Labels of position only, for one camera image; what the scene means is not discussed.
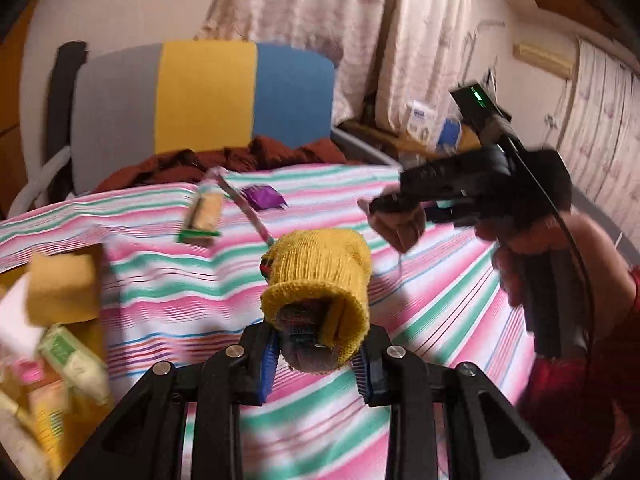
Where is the yellow knitted sock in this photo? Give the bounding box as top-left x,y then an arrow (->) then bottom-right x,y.
260,229 -> 372,374

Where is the beige cloth bundle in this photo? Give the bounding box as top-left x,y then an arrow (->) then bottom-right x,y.
358,198 -> 426,254

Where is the pink striped strap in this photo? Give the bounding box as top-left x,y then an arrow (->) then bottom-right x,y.
203,166 -> 277,247

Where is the green cracker packet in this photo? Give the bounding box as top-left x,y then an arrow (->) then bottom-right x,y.
177,192 -> 224,248

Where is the purple snack packet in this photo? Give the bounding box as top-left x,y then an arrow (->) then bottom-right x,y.
241,185 -> 288,211

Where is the yellow sponge block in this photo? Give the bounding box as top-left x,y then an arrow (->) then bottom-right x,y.
26,254 -> 100,327

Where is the yellow snack bag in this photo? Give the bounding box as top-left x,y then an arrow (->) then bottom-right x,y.
28,380 -> 68,479

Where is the white foam block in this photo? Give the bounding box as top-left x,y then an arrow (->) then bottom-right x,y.
0,273 -> 46,360

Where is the small green white box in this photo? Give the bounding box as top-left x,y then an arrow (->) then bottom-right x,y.
38,324 -> 111,405

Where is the pink hair roller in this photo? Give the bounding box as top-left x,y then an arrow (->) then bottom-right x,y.
11,359 -> 46,386

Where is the red sleeve forearm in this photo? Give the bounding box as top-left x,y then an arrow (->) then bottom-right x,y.
516,266 -> 640,480

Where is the person's right hand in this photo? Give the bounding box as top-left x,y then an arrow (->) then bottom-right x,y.
491,211 -> 637,340

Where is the wooden desk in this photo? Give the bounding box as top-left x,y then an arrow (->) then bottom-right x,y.
337,119 -> 480,162

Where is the blue round container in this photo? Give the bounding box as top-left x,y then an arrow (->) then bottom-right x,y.
436,118 -> 462,154

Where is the green lit tracker module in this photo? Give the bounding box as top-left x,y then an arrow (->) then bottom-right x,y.
449,81 -> 512,133

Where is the white blue product box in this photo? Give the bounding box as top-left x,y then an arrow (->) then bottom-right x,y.
406,101 -> 437,143

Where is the striped pink green bedsheet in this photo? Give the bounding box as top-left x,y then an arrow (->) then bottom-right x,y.
0,162 -> 542,480

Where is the patterned pink white curtain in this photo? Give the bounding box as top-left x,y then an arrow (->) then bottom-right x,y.
196,0 -> 473,132

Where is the dark red jacket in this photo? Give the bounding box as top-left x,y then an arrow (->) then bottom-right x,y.
93,136 -> 359,193

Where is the gold rectangular tray box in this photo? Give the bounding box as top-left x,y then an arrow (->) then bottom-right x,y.
1,245 -> 113,479

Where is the grey yellow blue chair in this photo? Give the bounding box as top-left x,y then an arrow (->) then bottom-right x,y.
44,39 -> 338,201

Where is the wall air conditioner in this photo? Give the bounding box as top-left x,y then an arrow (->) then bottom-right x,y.
513,42 -> 574,80

